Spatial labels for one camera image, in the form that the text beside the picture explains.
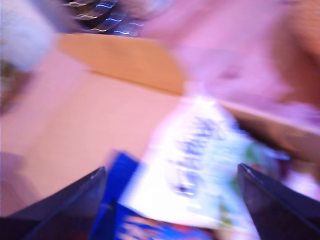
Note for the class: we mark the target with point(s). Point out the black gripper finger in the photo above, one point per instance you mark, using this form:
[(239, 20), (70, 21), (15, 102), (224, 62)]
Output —
[(287, 210), (75, 205)]

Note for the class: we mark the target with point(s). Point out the blue Terry's orange egg bag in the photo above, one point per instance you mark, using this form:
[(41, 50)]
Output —
[(120, 175)]

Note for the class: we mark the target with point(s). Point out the white Galaxy egg bag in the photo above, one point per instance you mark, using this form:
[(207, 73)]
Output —
[(195, 160)]

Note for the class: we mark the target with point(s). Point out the brown cardboard box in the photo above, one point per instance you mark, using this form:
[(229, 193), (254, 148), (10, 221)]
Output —
[(75, 112)]

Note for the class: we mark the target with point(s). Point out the white Porlex box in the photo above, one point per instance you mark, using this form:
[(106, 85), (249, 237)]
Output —
[(22, 30)]

